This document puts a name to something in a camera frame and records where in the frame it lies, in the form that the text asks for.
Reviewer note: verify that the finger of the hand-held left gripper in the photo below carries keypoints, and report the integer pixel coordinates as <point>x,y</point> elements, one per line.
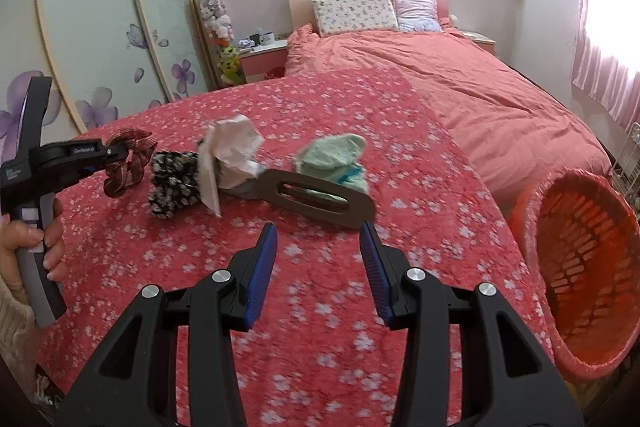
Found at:
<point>37,117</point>
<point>75,157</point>

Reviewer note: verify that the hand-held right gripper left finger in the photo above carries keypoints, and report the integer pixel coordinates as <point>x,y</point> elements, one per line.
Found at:
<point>260,272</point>

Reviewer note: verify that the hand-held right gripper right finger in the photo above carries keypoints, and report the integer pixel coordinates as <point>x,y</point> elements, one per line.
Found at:
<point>375,277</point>

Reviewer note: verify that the brown striped scrunchie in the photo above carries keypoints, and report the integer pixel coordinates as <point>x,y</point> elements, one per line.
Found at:
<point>130,179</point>

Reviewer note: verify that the black white patterned cloth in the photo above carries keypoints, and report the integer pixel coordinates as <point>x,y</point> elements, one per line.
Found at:
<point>172,187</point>

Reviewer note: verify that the white tissue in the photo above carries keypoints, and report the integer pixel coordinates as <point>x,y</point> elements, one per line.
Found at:
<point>235,147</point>

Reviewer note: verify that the light green sock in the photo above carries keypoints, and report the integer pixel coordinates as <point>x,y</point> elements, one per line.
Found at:
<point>330,157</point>

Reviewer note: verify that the pink plastic laundry basket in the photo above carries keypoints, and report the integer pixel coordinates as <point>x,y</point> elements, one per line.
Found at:
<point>585,272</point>

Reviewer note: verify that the person's left forearm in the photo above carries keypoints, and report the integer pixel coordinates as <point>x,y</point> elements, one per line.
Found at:
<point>12,332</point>

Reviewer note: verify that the person's left hand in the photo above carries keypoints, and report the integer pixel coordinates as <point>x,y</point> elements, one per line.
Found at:
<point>55,247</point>

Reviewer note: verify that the red floral tablecloth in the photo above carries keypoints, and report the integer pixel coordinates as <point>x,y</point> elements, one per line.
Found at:
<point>320,337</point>

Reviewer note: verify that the flower print sliding wardrobe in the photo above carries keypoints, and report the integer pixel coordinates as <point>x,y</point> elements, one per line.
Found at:
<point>100,32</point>

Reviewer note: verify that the hanging plush toy bunch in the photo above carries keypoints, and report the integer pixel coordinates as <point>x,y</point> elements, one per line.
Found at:
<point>217,17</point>

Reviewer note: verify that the bed with pink duvet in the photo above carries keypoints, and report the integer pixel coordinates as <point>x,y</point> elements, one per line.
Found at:
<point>475,97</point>

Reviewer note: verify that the pink nightstand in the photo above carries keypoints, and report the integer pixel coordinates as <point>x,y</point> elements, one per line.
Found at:
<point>482,42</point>
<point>262,62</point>

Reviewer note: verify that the black mug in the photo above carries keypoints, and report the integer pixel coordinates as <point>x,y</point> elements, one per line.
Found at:
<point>255,39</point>

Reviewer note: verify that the white mug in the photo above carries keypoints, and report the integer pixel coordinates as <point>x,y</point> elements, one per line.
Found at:
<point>266,38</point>

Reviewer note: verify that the white floral pillow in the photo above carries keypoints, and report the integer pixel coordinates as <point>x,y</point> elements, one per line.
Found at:
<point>355,12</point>

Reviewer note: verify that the pink striped pillow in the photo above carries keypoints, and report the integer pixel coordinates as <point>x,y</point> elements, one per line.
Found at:
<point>417,9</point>

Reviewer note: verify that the pink curtain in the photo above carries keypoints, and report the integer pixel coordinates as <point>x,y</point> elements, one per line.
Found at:
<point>605,72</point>

